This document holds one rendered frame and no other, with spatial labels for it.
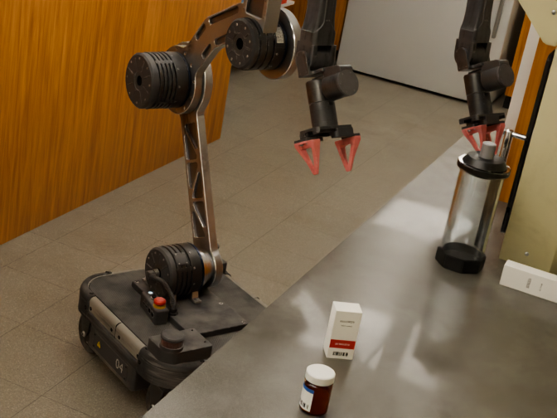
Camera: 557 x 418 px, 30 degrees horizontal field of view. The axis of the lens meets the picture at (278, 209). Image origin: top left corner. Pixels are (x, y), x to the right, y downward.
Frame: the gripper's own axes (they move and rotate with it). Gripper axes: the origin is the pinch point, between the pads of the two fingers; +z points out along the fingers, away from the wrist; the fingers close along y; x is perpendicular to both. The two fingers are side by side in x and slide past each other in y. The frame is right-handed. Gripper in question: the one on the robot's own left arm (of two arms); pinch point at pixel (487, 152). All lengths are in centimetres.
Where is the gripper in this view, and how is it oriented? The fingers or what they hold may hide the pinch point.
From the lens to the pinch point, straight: 262.4
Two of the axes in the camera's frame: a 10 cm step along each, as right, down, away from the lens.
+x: -5.7, 1.2, 8.2
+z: 1.5, 9.9, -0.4
